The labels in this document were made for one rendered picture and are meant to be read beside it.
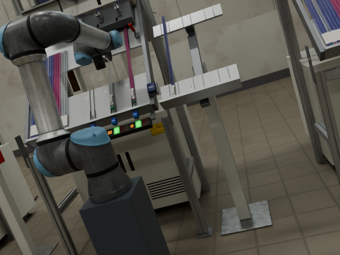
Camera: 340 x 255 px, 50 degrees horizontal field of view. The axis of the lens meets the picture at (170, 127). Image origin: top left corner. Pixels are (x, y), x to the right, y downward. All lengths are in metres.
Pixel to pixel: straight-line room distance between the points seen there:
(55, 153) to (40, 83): 0.24
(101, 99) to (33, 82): 0.63
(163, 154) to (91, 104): 0.52
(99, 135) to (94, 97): 0.71
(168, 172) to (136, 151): 0.22
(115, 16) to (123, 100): 0.50
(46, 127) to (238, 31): 4.18
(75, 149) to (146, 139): 0.93
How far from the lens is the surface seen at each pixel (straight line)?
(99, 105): 1.85
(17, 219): 2.40
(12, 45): 1.32
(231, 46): 5.21
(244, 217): 1.96
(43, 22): 1.27
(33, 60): 1.31
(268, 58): 5.26
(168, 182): 2.17
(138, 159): 2.15
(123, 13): 2.07
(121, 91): 1.83
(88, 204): 1.28
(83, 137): 1.19
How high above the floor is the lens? 0.97
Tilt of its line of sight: 13 degrees down
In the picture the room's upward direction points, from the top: 19 degrees counter-clockwise
